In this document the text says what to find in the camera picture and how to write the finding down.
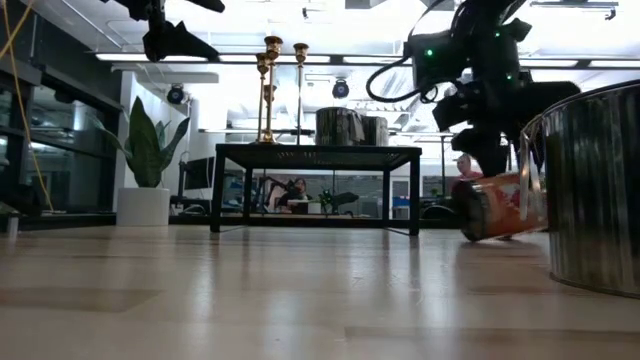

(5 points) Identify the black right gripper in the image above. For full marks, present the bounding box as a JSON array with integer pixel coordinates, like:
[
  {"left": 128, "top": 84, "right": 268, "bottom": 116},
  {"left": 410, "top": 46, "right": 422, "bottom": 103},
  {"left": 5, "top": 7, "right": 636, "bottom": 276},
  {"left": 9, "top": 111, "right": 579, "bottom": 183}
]
[{"left": 432, "top": 64, "right": 581, "bottom": 177}]

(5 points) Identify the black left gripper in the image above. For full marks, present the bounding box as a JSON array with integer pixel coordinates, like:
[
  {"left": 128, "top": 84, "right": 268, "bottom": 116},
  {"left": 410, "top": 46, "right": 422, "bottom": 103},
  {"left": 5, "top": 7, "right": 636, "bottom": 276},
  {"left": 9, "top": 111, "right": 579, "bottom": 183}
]
[{"left": 99, "top": 0, "right": 226, "bottom": 64}]

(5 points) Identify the silver tin can orange label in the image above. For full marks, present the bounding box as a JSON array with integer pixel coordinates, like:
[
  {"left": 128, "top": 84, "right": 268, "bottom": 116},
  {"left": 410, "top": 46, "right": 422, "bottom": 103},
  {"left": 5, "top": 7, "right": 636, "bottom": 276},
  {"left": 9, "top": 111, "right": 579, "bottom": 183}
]
[{"left": 451, "top": 172, "right": 549, "bottom": 243}]

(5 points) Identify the short brass candlestick holder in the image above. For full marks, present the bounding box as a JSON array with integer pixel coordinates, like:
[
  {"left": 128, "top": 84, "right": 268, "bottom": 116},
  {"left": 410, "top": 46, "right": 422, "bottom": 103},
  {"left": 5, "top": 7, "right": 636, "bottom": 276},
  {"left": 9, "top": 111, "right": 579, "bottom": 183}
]
[{"left": 263, "top": 83, "right": 277, "bottom": 142}]

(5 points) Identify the tall brass candlestick holder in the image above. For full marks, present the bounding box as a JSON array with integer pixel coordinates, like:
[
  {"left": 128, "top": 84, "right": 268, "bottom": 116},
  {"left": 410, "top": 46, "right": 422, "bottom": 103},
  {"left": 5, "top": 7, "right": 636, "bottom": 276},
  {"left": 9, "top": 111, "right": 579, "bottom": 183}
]
[{"left": 292, "top": 42, "right": 310, "bottom": 146}]

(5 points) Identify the person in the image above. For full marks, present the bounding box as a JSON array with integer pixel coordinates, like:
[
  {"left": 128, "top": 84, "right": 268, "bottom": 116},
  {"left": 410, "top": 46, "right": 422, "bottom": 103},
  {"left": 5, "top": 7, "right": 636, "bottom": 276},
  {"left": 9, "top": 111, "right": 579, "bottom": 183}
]
[
  {"left": 455, "top": 153, "right": 484, "bottom": 181},
  {"left": 277, "top": 178, "right": 309, "bottom": 215}
]

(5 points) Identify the black domed chair back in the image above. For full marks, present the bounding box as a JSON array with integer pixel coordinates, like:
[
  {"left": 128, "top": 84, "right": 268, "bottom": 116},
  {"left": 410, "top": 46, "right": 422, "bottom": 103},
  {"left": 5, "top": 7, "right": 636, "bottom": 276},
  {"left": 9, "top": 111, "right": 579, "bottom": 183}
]
[{"left": 421, "top": 204, "right": 455, "bottom": 221}]

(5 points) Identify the long ceiling light strip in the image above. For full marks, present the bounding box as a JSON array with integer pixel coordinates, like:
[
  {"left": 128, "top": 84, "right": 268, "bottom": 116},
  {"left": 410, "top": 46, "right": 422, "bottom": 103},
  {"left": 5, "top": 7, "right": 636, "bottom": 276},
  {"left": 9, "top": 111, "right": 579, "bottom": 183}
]
[{"left": 94, "top": 52, "right": 640, "bottom": 69}]

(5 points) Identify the black computer monitor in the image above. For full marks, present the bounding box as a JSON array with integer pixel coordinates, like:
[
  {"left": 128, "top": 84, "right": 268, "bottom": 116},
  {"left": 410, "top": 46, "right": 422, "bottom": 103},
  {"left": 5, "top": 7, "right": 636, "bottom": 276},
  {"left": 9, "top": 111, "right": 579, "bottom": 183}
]
[{"left": 182, "top": 156, "right": 216, "bottom": 191}]

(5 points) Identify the black perforated metal shelf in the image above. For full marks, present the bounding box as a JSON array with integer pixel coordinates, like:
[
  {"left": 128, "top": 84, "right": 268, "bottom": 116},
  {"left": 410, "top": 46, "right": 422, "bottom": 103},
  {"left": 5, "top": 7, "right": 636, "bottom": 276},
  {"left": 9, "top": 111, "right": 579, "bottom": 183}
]
[{"left": 209, "top": 143, "right": 424, "bottom": 237}]

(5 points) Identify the green plant in white pot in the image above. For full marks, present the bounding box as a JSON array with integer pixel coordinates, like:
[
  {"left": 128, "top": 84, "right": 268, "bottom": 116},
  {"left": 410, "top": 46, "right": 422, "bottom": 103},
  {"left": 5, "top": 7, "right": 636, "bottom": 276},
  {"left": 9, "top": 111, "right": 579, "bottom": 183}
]
[{"left": 89, "top": 95, "right": 192, "bottom": 227}]

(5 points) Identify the yellow hanging cable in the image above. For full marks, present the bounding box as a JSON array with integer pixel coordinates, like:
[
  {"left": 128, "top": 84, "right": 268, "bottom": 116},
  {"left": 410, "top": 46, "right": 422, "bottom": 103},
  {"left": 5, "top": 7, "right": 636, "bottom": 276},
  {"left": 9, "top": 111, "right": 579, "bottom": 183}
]
[{"left": 0, "top": 0, "right": 55, "bottom": 214}]

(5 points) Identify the black aluminium table frame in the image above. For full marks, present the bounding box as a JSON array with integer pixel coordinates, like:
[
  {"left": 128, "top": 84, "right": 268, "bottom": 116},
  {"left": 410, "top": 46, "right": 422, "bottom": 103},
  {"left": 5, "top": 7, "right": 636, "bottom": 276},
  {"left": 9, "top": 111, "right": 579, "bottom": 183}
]
[{"left": 0, "top": 212, "right": 466, "bottom": 232}]

